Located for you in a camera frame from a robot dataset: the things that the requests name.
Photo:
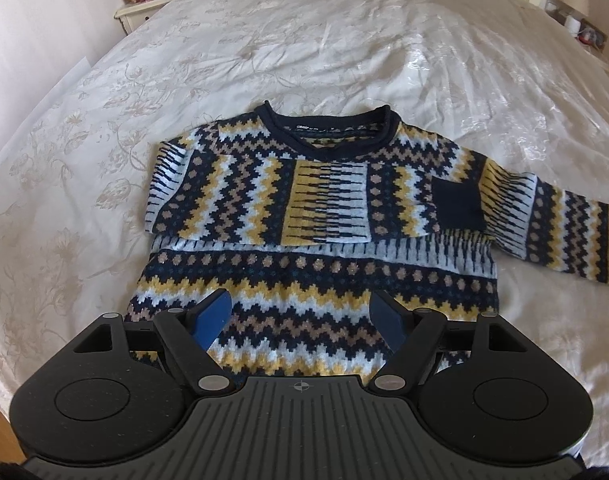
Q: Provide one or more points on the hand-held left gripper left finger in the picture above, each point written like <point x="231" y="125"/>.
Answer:
<point x="212" y="320"/>

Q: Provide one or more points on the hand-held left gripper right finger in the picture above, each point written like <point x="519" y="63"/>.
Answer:
<point x="389" y="320"/>

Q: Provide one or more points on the navy yellow patterned knit sweater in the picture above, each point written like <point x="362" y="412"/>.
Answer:
<point x="334" y="200"/>

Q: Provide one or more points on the cream floral bedspread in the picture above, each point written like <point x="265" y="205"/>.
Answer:
<point x="294" y="45"/>

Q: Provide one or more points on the cream nightstand with drawer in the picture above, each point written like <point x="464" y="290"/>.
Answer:
<point x="139" y="12"/>

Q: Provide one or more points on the white cup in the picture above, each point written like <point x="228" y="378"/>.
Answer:
<point x="571" y="22"/>

